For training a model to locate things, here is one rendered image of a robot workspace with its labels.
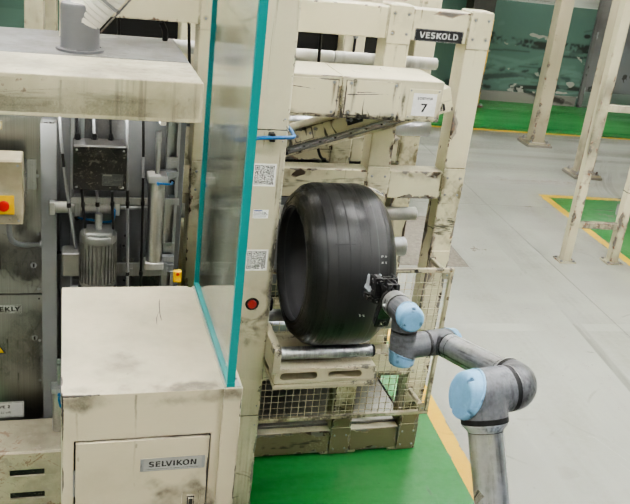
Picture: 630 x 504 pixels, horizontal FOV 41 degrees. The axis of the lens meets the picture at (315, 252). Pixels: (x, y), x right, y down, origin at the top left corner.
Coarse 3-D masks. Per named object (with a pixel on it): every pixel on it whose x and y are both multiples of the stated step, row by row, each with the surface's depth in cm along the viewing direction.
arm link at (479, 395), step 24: (456, 384) 204; (480, 384) 199; (504, 384) 202; (456, 408) 204; (480, 408) 199; (504, 408) 201; (480, 432) 201; (480, 456) 201; (504, 456) 202; (480, 480) 201; (504, 480) 201
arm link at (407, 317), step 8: (400, 296) 240; (392, 304) 239; (400, 304) 235; (408, 304) 234; (416, 304) 236; (392, 312) 237; (400, 312) 233; (408, 312) 232; (416, 312) 232; (392, 320) 237; (400, 320) 232; (408, 320) 232; (416, 320) 233; (392, 328) 237; (400, 328) 235; (408, 328) 233; (416, 328) 234
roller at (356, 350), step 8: (352, 344) 292; (360, 344) 293; (368, 344) 293; (288, 352) 283; (296, 352) 284; (304, 352) 285; (312, 352) 286; (320, 352) 287; (328, 352) 287; (336, 352) 288; (344, 352) 289; (352, 352) 290; (360, 352) 291; (368, 352) 292
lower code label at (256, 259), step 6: (252, 252) 273; (258, 252) 274; (264, 252) 275; (246, 258) 274; (252, 258) 274; (258, 258) 275; (264, 258) 275; (246, 264) 275; (252, 264) 275; (258, 264) 276; (264, 264) 276; (246, 270) 275; (252, 270) 276; (258, 270) 277; (264, 270) 277
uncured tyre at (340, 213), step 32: (320, 192) 276; (352, 192) 279; (288, 224) 309; (320, 224) 267; (352, 224) 268; (384, 224) 272; (288, 256) 314; (320, 256) 265; (352, 256) 265; (288, 288) 312; (320, 288) 265; (352, 288) 266; (288, 320) 292; (320, 320) 270; (352, 320) 272
